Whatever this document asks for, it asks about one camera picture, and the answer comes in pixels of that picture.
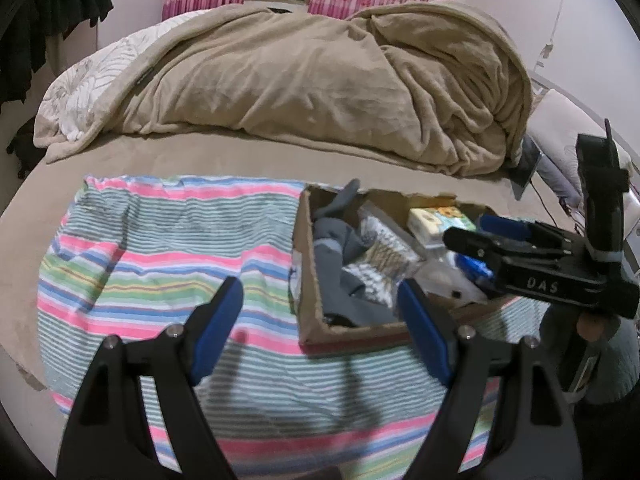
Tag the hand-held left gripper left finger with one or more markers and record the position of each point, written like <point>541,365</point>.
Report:
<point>220,330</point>

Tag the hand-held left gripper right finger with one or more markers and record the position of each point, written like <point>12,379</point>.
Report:
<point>425,330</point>

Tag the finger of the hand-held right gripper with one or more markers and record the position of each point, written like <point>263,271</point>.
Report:
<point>505,228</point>
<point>472,247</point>

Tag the blue tissue pack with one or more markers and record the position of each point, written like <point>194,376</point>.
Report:
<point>470,264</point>

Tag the yellow printed tissue pack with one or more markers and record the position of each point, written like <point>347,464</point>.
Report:
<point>435,225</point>

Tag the bag of cotton swabs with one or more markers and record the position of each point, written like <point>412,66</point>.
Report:
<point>387,260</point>

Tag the cardboard box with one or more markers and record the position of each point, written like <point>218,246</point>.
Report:
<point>320,320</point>

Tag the person's right forearm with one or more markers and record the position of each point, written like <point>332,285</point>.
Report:
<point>620,360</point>

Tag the person's right hand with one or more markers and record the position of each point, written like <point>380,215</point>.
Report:
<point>591,329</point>

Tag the black tablet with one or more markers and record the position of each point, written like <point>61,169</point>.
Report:
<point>525,167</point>

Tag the grey-blue pillow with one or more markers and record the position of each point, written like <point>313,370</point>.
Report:
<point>555,175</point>

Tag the striped colourful cloth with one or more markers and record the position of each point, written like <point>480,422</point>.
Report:
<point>150,270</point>

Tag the white floral pillow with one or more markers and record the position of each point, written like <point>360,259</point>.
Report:
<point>555,120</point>

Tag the beige round bed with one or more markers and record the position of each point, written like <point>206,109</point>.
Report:
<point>175,157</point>

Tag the beige blanket with floral side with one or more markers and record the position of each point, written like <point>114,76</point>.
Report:
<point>300,75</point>

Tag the black bag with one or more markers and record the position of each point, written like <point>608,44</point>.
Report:
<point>27,147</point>

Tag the hanging dark clothes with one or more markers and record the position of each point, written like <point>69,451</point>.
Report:
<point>45,5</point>

